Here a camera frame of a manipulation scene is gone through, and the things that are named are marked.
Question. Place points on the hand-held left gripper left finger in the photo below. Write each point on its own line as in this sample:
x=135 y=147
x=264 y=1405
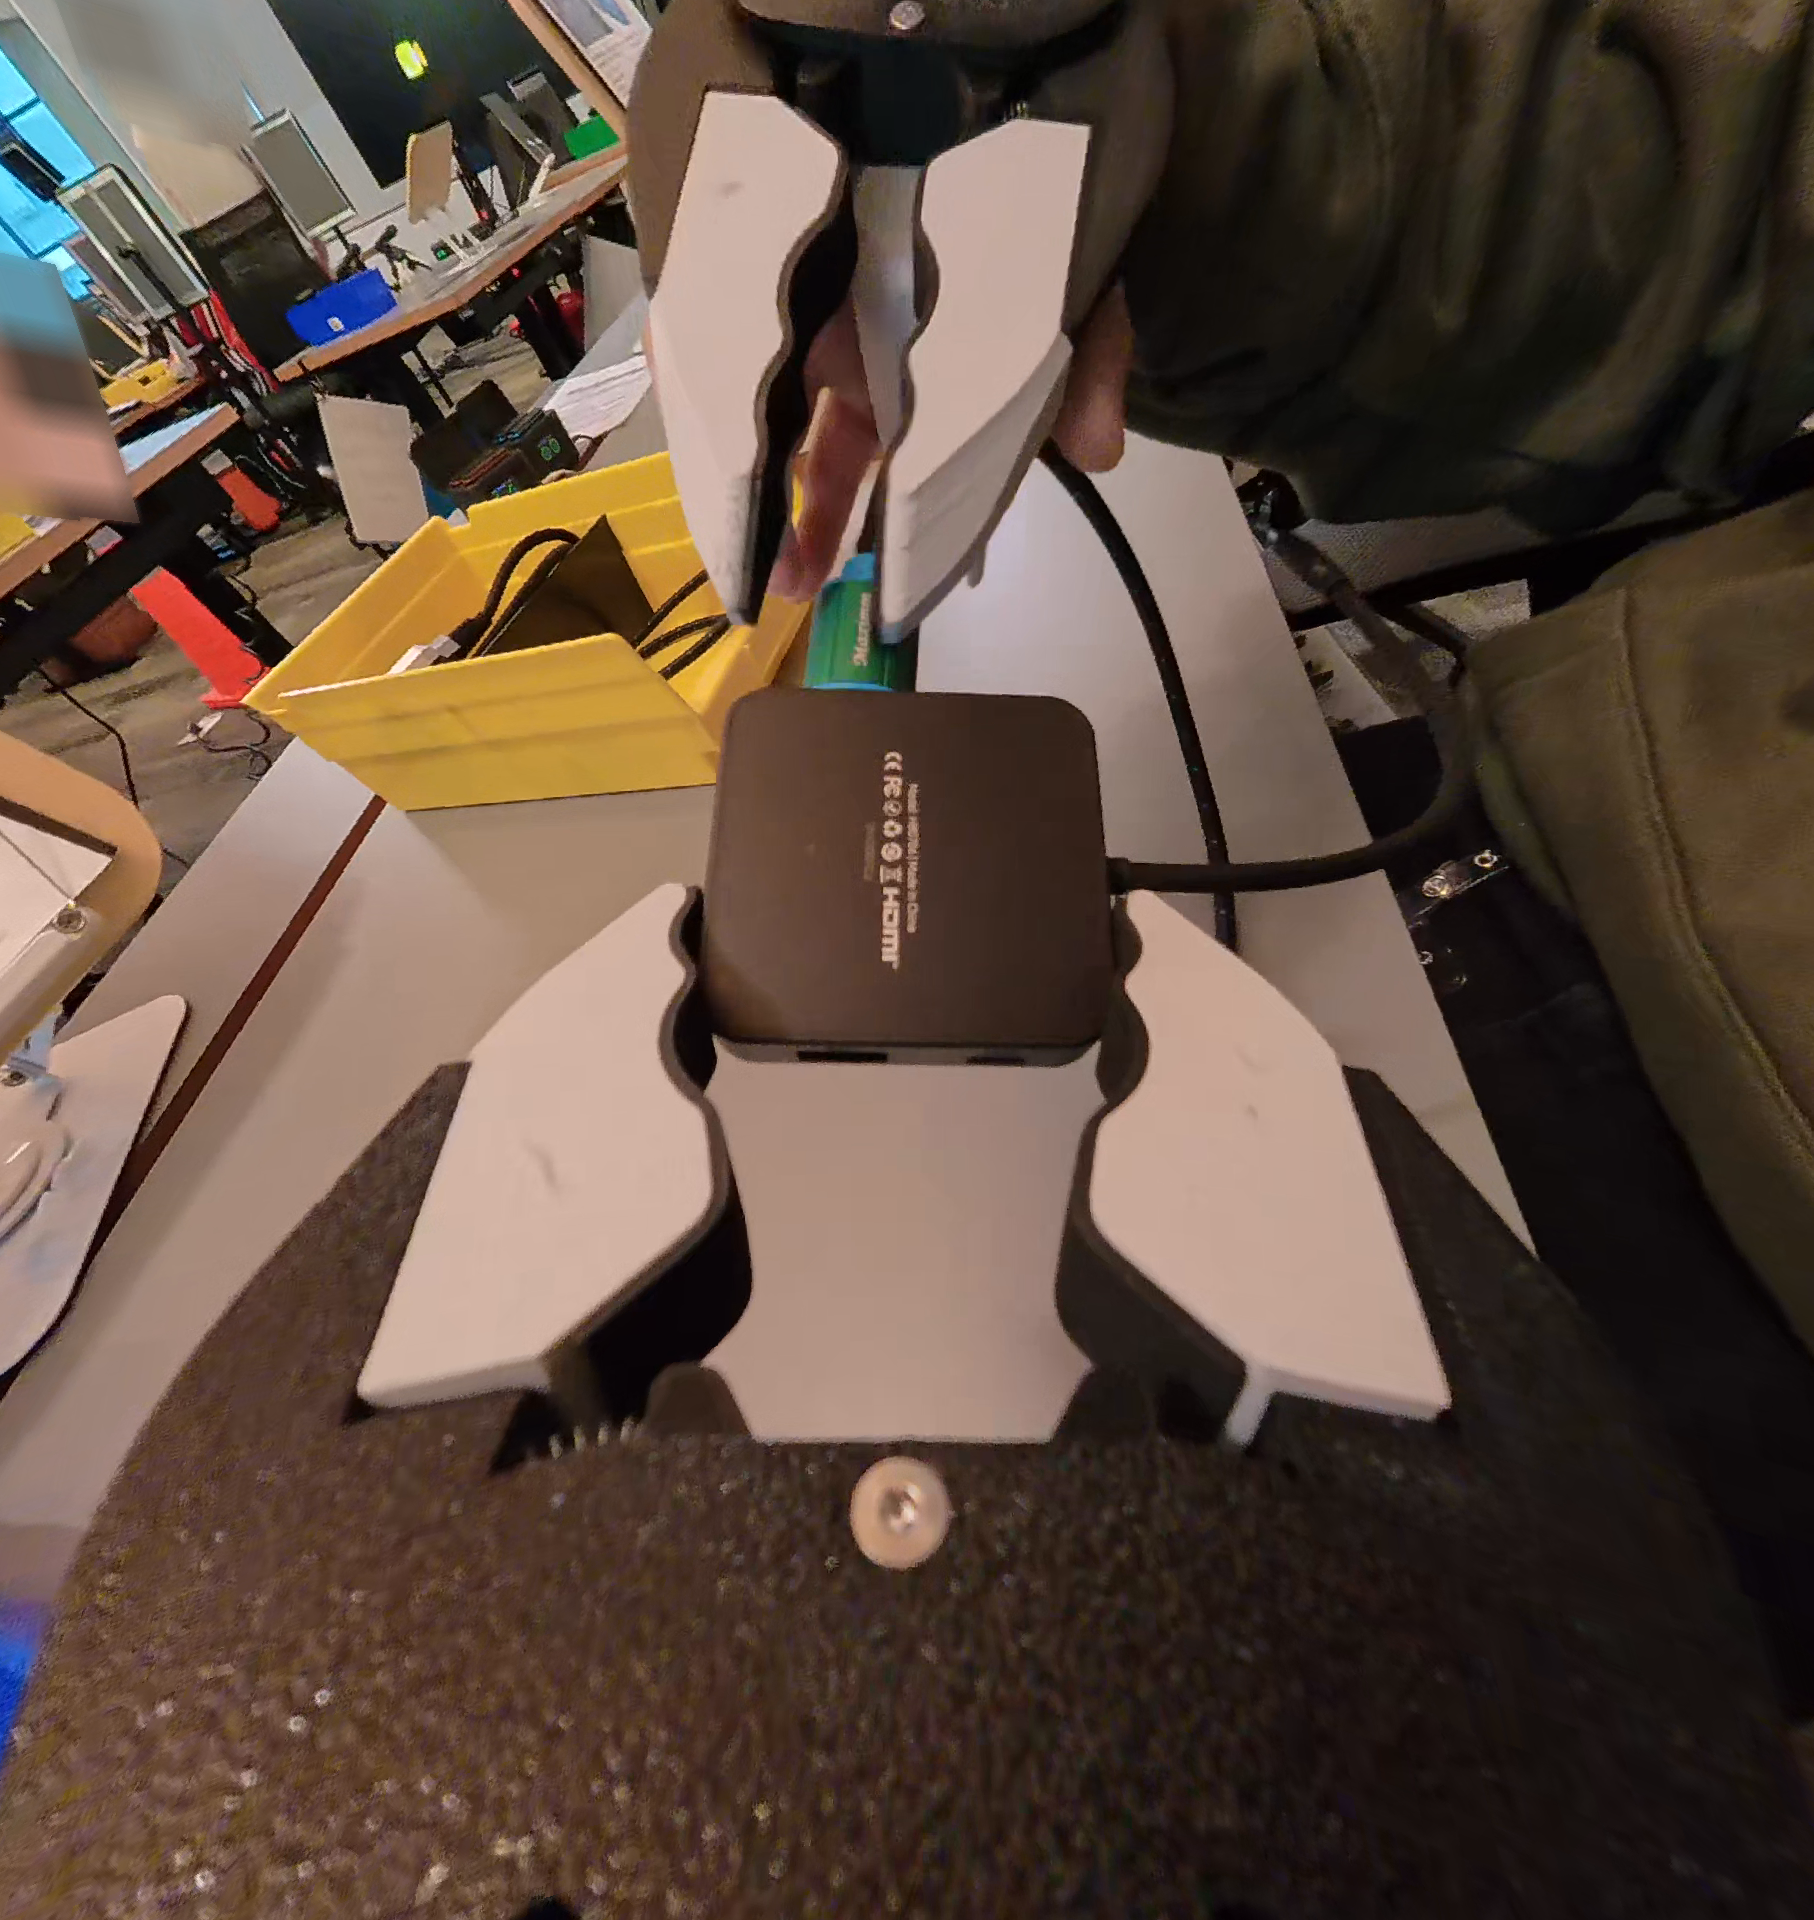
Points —
x=578 y=1182

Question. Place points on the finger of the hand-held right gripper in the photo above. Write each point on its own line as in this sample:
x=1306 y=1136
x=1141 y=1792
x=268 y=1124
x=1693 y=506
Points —
x=727 y=300
x=1003 y=300

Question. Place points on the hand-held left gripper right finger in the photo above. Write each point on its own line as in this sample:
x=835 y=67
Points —
x=1250 y=1201

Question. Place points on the black square HDMI adapter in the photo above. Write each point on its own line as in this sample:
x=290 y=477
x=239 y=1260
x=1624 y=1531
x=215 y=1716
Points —
x=914 y=883

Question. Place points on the yellow bin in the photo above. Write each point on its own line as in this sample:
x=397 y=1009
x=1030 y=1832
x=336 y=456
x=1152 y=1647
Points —
x=469 y=732

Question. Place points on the person's right forearm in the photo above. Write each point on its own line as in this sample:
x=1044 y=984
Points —
x=1448 y=225

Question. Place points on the wooden edged desk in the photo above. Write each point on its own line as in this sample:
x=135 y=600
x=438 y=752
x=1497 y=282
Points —
x=438 y=283

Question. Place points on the grey desk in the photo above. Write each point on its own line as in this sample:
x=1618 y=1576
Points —
x=548 y=900
x=218 y=900

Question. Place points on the person's right hand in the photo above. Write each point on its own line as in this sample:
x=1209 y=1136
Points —
x=821 y=445

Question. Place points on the white papers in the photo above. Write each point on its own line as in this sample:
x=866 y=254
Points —
x=599 y=390

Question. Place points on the blue storage bin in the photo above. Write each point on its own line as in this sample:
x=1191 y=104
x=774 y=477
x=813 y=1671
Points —
x=347 y=314

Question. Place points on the white panel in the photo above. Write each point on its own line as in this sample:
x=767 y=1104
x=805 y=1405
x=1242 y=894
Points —
x=375 y=477

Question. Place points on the person's olive jacket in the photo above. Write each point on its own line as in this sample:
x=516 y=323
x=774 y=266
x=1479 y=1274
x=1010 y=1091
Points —
x=1720 y=900

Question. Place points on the tan sheet holder board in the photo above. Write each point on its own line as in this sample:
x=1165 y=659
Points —
x=123 y=840

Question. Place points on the orange traffic cone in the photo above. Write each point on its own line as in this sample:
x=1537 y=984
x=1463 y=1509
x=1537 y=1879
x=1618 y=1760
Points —
x=198 y=638

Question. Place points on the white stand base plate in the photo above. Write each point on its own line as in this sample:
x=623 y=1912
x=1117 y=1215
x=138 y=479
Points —
x=108 y=1080

